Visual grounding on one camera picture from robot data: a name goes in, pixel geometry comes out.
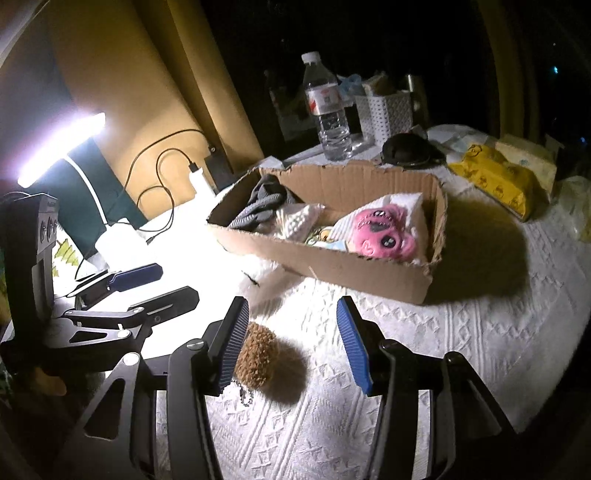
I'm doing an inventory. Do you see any white charger block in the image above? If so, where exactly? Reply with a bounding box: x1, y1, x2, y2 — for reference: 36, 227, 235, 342
187, 161, 218, 200

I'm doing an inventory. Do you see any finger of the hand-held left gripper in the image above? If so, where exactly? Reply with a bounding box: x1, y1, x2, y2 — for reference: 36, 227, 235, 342
65, 262, 164, 302
62, 286, 200, 344

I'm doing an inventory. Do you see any black round object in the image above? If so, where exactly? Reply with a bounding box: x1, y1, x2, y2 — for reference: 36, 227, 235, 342
381, 133, 439, 167

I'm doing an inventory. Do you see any white waffle towel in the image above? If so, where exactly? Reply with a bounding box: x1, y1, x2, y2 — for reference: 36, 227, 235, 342
274, 203, 325, 241

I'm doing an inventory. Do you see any clear plastic water bottle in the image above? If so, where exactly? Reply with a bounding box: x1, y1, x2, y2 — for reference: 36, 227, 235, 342
301, 52, 354, 161

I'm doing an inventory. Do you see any yellow curtain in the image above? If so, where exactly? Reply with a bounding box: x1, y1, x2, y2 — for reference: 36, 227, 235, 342
475, 0, 542, 145
46, 0, 265, 219

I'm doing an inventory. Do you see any metal thermos flask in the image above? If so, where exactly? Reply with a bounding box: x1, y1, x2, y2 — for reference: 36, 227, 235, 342
402, 71, 428, 117

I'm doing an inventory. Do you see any pink plush toy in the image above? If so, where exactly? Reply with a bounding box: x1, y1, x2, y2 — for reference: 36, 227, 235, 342
341, 205, 419, 262

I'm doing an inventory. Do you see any white crumpled packet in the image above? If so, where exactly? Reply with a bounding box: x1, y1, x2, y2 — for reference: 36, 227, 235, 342
427, 124, 499, 158

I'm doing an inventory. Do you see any black charging cable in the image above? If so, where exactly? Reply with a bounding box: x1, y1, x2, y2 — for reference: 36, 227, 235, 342
124, 129, 218, 246

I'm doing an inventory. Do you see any dark green board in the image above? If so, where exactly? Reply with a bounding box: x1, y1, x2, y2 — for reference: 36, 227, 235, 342
28, 137, 149, 260

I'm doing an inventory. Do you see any yellow wet wipes packet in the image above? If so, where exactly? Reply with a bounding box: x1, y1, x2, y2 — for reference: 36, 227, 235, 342
448, 143, 548, 223

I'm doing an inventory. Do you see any brown cardboard box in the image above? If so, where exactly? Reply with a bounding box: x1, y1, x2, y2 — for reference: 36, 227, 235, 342
207, 161, 448, 305

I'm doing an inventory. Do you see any leaf print cloth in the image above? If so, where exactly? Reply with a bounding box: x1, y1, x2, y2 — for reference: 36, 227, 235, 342
52, 235, 86, 278

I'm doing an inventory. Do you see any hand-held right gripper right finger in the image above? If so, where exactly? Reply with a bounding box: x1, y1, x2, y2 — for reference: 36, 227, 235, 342
336, 295, 519, 480

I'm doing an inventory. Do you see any person's left hand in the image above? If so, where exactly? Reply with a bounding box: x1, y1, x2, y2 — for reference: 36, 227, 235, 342
34, 369, 68, 398

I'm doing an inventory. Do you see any white desk lamp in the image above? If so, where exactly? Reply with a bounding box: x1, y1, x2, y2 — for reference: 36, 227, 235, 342
16, 111, 145, 260

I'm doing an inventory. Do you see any brown fuzzy ball keychain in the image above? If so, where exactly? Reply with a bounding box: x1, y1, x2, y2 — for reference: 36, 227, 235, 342
235, 322, 279, 408

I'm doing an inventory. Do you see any grey knitted cloth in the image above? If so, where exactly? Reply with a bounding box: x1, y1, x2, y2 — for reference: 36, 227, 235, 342
228, 174, 304, 232

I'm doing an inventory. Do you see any pale yellow tissue pack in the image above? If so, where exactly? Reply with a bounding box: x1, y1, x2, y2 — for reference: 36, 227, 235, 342
496, 134, 559, 195

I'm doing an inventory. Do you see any white perforated basket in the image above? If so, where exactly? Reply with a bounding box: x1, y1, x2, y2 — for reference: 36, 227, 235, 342
355, 83, 414, 147

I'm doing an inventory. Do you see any white fluffy cloth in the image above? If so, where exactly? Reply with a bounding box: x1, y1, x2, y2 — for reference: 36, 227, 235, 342
240, 258, 297, 302

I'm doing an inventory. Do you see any white textured tablecloth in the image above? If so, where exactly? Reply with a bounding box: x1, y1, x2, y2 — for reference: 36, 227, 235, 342
92, 124, 591, 480

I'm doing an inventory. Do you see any blue plastic bag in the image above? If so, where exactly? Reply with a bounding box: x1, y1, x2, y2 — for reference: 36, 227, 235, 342
339, 74, 366, 99

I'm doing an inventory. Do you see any clear bag of tissues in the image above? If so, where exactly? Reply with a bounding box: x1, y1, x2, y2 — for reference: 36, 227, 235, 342
551, 175, 591, 243

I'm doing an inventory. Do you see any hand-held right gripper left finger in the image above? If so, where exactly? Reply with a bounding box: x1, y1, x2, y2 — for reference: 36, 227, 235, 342
55, 295, 251, 480

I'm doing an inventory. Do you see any small yellow blue toy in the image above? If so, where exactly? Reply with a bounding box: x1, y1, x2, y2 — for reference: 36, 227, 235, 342
305, 226, 352, 251

